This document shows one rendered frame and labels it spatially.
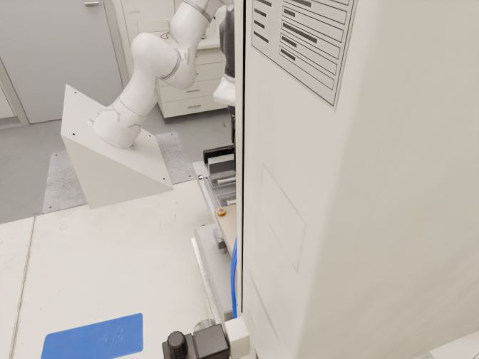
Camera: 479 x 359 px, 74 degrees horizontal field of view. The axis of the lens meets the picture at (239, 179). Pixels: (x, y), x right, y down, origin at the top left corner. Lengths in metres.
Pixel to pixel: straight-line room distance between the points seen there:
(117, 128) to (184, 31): 0.39
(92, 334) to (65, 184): 0.66
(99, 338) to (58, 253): 0.34
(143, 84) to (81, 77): 2.49
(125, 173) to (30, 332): 0.52
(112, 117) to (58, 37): 2.37
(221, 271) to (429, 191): 0.51
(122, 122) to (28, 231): 0.47
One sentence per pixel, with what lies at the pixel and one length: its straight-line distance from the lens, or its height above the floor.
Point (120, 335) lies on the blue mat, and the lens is 0.91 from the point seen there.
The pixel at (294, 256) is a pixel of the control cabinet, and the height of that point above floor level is 1.37.
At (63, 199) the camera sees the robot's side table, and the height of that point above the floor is 0.75.
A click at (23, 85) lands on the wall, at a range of 3.69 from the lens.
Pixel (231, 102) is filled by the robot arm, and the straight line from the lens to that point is 0.66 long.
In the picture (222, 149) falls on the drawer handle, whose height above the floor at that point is 1.01.
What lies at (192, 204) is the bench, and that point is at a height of 0.75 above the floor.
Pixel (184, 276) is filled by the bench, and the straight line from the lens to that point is 0.96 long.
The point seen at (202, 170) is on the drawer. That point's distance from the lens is 0.94.
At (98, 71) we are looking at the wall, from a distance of 3.59.
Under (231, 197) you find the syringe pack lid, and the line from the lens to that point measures 0.79.
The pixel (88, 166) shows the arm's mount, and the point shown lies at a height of 0.93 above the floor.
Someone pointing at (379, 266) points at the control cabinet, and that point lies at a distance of 0.21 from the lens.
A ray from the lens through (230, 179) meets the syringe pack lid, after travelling 0.85.
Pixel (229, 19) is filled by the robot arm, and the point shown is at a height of 1.39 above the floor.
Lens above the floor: 1.53
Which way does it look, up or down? 38 degrees down
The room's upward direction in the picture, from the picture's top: straight up
